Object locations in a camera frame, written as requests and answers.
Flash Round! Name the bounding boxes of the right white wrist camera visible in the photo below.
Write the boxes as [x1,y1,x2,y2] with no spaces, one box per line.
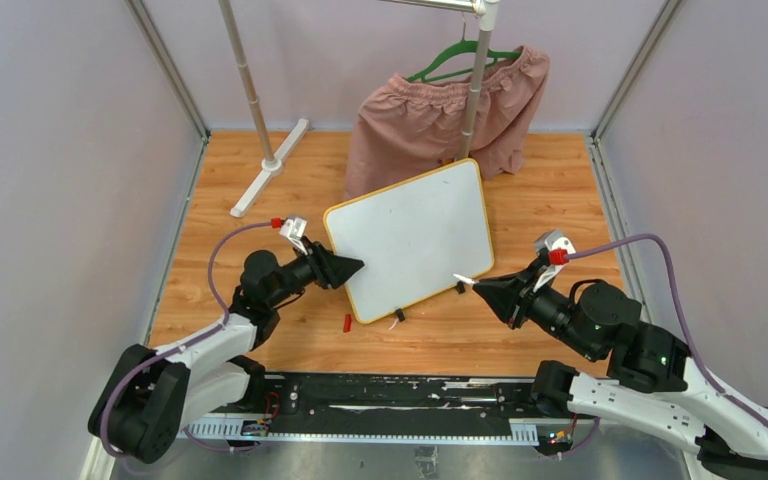
[533,229,576,292]

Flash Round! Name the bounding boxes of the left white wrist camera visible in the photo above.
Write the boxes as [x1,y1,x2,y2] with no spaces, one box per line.
[279,215,309,256]

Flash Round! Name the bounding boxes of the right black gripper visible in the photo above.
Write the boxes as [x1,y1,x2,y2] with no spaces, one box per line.
[472,257,599,360]

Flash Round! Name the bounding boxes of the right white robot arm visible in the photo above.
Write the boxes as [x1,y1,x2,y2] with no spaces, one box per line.
[472,261,768,479]

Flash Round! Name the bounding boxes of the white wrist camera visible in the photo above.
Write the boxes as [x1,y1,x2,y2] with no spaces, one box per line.
[279,215,309,256]
[533,229,576,292]

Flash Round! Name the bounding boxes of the green clothes hanger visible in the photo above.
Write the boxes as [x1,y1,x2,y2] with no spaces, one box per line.
[406,16,522,83]

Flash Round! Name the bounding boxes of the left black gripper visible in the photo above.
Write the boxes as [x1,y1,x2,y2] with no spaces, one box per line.
[267,237,363,309]

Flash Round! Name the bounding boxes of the white red marker pen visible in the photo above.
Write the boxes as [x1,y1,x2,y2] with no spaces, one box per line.
[453,273,477,286]

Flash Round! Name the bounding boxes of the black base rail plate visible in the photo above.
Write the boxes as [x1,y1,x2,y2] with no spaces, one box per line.
[102,370,624,446]

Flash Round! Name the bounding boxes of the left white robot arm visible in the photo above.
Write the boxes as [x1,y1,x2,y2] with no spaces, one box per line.
[88,238,365,464]

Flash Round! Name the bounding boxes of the pink shorts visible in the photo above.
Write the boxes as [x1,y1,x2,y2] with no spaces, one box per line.
[344,46,550,199]

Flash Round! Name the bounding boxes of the silver clothes rack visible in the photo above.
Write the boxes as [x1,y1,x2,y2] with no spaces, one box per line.
[218,0,501,220]

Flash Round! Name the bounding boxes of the yellow framed whiteboard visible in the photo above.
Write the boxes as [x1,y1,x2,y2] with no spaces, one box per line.
[322,159,495,324]

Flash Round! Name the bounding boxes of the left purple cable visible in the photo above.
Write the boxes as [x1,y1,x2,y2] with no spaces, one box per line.
[99,217,285,460]

